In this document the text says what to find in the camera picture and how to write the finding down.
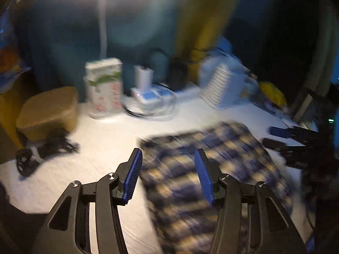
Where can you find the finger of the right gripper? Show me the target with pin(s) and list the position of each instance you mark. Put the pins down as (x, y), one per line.
(281, 132)
(272, 144)

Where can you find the brown cardboard box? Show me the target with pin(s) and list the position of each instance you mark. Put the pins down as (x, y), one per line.
(11, 103)

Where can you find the black power adapter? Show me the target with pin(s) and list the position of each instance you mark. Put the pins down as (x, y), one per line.
(177, 76)

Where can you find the green white milk carton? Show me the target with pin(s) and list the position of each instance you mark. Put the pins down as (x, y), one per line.
(104, 87)

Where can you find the white charger plug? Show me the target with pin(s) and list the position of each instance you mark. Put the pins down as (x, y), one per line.
(143, 78)

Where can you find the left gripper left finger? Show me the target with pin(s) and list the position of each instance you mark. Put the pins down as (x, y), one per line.
(128, 173)

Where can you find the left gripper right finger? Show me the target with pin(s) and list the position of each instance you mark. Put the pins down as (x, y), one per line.
(208, 173)

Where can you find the snack chips bag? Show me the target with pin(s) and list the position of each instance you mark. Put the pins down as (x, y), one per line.
(12, 65)

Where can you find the tan plastic food container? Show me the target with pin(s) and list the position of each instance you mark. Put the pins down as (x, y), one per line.
(43, 113)

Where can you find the yellow curtain left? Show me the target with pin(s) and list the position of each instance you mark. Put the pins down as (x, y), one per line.
(200, 25)

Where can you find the yellow cartoon pouch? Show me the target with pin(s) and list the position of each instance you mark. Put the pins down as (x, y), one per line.
(273, 94)

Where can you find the white power strip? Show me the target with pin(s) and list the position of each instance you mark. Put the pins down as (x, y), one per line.
(159, 96)

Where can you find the plaid checkered pants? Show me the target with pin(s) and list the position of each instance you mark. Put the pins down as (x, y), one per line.
(180, 174)

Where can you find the white perforated basket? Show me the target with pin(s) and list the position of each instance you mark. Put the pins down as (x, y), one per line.
(221, 79)

